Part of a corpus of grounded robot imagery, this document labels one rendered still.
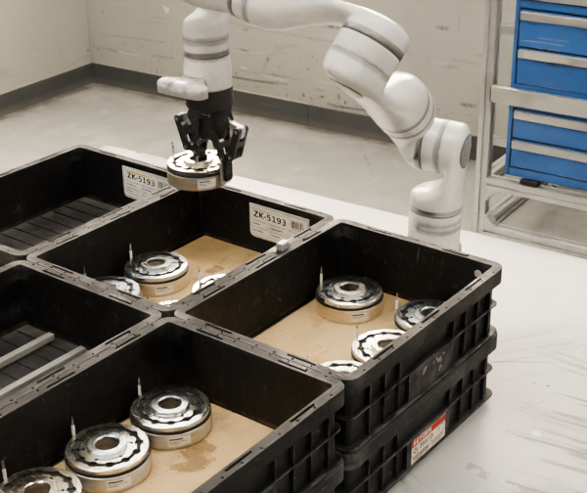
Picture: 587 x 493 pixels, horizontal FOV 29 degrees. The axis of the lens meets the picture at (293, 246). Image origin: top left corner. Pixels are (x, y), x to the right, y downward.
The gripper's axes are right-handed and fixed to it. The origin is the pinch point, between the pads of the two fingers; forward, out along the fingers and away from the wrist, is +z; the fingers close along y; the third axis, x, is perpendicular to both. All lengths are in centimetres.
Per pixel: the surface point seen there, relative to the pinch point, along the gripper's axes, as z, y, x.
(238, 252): 17.0, 0.1, -5.2
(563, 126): 50, 17, -181
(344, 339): 17.0, -31.3, 9.1
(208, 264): 16.9, 1.3, 1.1
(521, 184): 71, 28, -180
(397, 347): 7, -48, 21
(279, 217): 9.3, -7.4, -7.3
